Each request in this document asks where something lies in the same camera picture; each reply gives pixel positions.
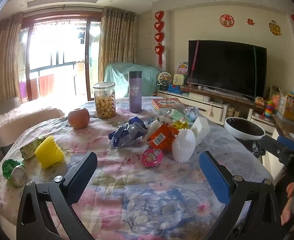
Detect yellow printed box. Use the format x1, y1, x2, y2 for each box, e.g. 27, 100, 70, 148
278, 94, 294, 120

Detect orange snack bag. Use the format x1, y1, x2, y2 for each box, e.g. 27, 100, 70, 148
148, 123, 180, 152

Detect white foam block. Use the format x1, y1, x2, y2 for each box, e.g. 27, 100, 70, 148
190, 116, 210, 145

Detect yellow snack packet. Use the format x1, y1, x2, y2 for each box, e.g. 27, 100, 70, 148
171, 120, 189, 130

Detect pink round candy tin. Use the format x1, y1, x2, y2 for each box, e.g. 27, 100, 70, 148
142, 148, 164, 167

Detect white television cabinet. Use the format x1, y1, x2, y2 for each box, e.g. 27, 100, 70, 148
157, 86, 277, 135

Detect glass jar of snack balls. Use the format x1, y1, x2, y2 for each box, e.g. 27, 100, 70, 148
93, 82, 117, 119

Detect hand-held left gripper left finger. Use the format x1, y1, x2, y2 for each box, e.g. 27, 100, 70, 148
16, 151, 98, 240

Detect toy ferris wheel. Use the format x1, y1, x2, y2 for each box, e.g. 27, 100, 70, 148
157, 72, 172, 91

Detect pink covered sofa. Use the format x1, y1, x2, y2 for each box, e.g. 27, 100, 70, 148
0, 96, 65, 178

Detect clear plastic wrapper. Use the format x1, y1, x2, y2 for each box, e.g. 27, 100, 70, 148
184, 106, 200, 122

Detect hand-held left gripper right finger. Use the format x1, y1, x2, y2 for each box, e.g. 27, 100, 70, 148
199, 151, 283, 240

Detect red apple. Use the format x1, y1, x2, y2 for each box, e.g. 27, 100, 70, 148
68, 107, 90, 130

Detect teal covered armchair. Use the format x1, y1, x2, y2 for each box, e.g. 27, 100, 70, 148
104, 62, 162, 97

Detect yellow foam fruit net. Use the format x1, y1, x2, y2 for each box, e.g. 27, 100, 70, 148
35, 135, 65, 168

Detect rainbow stacking ring toy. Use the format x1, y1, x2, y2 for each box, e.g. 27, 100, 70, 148
264, 100, 274, 119

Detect white round foam fruit net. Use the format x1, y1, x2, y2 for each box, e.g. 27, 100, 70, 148
172, 128, 196, 162

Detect marble top side counter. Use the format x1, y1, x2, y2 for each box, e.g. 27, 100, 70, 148
262, 114, 294, 188

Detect round black white-rimmed bin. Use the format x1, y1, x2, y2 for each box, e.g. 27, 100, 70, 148
223, 117, 266, 158

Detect crushed green yellow carton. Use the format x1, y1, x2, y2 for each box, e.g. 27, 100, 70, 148
20, 136, 46, 160

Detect beige curtain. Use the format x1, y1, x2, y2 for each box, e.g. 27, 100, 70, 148
0, 12, 24, 105
98, 7, 136, 83

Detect round red wall decal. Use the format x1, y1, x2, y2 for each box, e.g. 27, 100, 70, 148
220, 14, 235, 27

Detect green drink can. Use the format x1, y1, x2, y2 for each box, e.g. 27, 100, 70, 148
2, 159, 28, 187

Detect toy house sign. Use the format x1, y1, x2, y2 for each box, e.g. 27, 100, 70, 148
177, 61, 188, 75

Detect ceiling air vent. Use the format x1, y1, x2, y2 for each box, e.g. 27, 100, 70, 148
27, 0, 100, 9

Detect green stick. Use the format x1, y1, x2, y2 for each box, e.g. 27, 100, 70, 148
252, 45, 255, 98

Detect person's right hand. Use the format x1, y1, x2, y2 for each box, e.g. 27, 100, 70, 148
281, 182, 294, 227

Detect black flat television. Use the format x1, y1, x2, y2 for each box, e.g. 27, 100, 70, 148
187, 40, 267, 102

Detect green drink carton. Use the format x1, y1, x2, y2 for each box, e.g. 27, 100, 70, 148
170, 109, 191, 123

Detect purple thermos bottle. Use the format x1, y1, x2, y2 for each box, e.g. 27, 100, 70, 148
128, 71, 142, 113

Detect pink toy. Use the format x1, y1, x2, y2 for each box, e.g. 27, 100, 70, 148
272, 95, 280, 113

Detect blue snack bag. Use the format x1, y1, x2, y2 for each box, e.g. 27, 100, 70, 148
108, 117, 147, 147

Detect wooden framed balcony door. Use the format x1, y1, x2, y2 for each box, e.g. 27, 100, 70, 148
20, 12, 102, 100

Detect cartoon figure wall decal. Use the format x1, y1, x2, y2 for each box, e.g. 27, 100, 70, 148
269, 20, 281, 35

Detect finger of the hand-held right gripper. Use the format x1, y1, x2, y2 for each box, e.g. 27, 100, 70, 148
260, 135, 291, 157
277, 136, 294, 151

